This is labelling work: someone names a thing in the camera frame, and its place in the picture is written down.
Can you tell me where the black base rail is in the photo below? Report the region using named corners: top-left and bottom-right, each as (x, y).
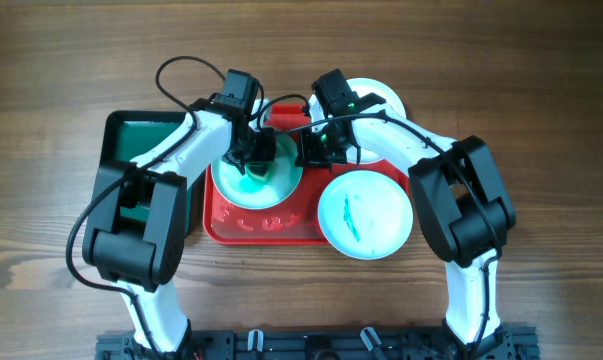
top-left (94, 325), bottom-right (541, 360)

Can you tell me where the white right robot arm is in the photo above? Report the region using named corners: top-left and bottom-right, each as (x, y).
top-left (297, 94), bottom-right (516, 351)

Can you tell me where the white plate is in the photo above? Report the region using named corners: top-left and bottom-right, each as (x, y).
top-left (309, 78), bottom-right (410, 165)
top-left (211, 135), bottom-right (303, 210)
top-left (317, 170), bottom-right (414, 260)

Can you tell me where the red plastic tray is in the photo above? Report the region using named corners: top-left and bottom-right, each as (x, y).
top-left (202, 103), bottom-right (412, 247)

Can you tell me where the green sponge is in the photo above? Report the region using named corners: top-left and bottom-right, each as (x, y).
top-left (245, 162), bottom-right (272, 181)

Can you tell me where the black tub with green water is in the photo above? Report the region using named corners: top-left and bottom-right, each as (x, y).
top-left (99, 110), bottom-right (205, 235)

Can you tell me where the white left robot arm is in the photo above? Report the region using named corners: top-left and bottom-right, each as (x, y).
top-left (70, 99), bottom-right (247, 359)

